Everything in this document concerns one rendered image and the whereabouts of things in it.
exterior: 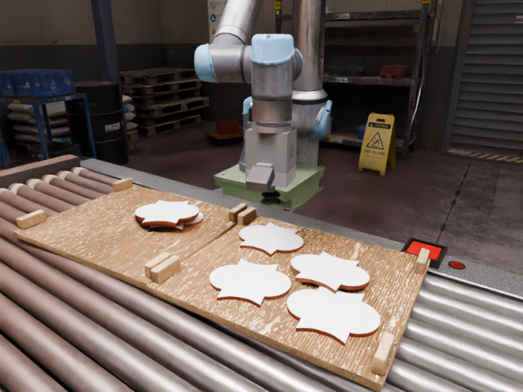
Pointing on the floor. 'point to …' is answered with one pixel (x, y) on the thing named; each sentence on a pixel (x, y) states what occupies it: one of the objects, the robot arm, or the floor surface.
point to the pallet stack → (163, 98)
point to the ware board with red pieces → (226, 132)
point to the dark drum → (99, 121)
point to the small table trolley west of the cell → (45, 124)
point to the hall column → (108, 50)
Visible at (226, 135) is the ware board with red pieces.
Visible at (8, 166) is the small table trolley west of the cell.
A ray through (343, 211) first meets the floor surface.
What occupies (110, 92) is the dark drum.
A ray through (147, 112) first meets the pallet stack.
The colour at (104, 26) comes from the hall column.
